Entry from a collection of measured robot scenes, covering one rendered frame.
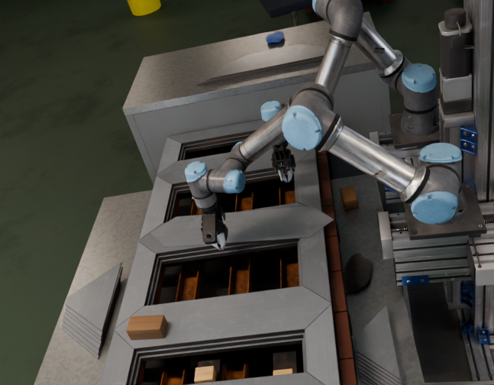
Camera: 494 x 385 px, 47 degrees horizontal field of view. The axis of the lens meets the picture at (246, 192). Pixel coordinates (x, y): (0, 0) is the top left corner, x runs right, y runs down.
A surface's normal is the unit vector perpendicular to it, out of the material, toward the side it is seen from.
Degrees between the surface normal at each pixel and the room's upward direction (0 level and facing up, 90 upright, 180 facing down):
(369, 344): 0
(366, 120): 90
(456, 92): 90
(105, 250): 0
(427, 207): 95
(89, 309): 0
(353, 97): 90
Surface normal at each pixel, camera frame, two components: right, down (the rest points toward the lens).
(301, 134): -0.45, 0.56
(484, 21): -0.11, 0.62
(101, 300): -0.22, -0.77
